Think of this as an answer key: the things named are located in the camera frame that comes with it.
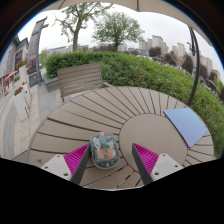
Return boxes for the distant apartment buildings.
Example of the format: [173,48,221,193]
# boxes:
[137,33,218,80]

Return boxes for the transparent green computer mouse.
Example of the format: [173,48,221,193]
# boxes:
[88,131,121,170]

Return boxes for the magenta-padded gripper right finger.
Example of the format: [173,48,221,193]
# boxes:
[131,142,185,187]

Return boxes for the white planter box with flowers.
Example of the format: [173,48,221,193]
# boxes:
[12,86,32,123]
[16,59,30,88]

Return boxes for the beige patio umbrella canopy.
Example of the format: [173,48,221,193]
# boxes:
[42,0,215,48]

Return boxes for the thin-crowned tree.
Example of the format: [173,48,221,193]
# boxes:
[54,2,113,53]

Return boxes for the grey storefront building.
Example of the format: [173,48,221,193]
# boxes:
[0,34,30,98]

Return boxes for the blue mouse pad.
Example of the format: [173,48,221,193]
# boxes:
[162,106,210,149]

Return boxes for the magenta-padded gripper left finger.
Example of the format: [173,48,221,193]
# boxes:
[40,142,92,186]

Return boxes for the green hedge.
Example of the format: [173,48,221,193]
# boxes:
[44,50,224,158]

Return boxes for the brown slatted outdoor chair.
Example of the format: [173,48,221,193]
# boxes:
[56,62,112,104]

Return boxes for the tall grey sign pillar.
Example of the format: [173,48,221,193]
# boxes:
[26,16,50,88]

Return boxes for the round-crowned tree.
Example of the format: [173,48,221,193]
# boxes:
[91,11,146,53]

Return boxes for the dark curved umbrella pole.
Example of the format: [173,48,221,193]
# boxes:
[186,26,201,108]

